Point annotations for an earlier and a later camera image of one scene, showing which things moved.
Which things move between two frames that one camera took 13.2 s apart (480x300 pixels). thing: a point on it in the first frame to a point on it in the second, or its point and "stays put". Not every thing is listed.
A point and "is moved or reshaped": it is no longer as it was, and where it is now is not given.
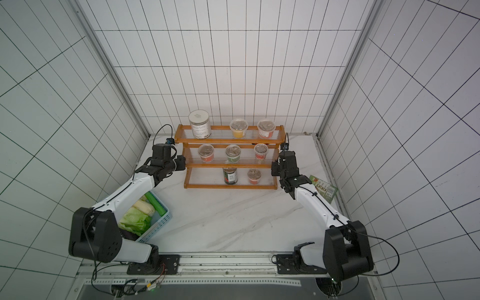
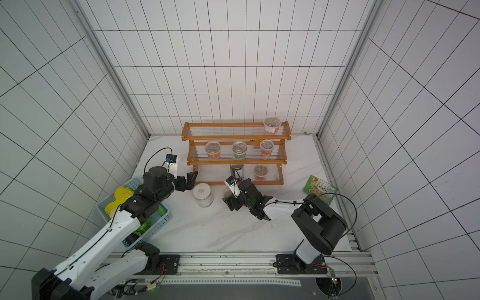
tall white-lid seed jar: x=200 y=125 to x=202 y=193
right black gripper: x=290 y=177 to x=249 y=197
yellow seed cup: x=239 y=127 to x=227 y=193
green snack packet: x=328 y=190 stays put
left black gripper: x=181 y=159 to x=189 y=182
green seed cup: x=232 y=152 to x=239 y=149
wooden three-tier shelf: x=225 y=162 stays put
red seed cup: x=206 y=151 is moved or reshaped
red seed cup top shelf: x=265 y=128 is moved or reshaped
